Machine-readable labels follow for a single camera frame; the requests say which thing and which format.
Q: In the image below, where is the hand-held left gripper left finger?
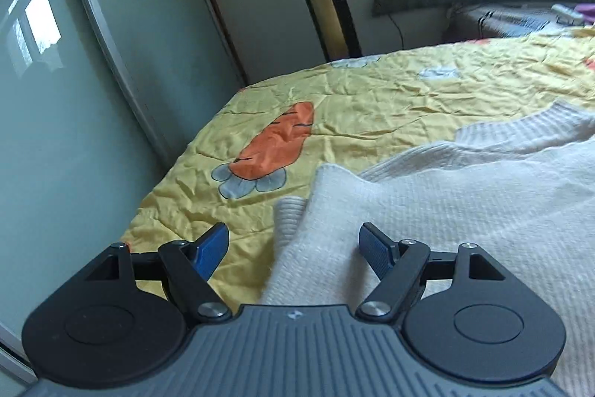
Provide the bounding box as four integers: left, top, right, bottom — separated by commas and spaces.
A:
86, 222, 232, 320

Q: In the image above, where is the white remote control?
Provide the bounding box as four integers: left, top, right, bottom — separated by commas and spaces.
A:
551, 4, 582, 25

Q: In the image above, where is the pale green wardrobe door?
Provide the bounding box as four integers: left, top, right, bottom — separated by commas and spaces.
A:
0, 0, 177, 384
58, 0, 249, 165

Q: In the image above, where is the purple cloth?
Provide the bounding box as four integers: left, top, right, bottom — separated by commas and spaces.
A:
574, 1, 595, 25

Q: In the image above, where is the yellow carrot print bedspread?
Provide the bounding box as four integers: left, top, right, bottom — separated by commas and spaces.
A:
118, 27, 595, 309

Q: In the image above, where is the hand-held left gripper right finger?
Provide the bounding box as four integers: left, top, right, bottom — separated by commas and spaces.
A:
357, 222, 508, 318

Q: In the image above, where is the white knit sweater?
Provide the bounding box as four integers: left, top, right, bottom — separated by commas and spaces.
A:
260, 99, 595, 397

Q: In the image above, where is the patterned grey pillow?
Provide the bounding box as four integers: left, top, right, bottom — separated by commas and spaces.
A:
441, 3, 595, 44

